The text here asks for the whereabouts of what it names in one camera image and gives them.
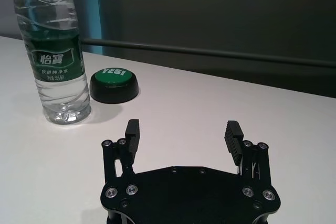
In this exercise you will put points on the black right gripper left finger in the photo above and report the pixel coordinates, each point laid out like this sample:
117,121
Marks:
132,142

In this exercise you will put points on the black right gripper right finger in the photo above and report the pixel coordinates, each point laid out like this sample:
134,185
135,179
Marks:
233,142

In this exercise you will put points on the clear water bottle green label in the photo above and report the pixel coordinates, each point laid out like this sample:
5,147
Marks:
50,58

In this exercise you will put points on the green YES button black base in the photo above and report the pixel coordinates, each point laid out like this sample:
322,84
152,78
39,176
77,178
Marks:
113,87

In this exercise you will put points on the dark thin handrail bar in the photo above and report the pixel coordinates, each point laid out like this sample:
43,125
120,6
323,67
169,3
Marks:
210,52

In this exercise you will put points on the teal window glass strip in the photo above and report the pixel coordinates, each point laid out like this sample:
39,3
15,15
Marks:
95,11

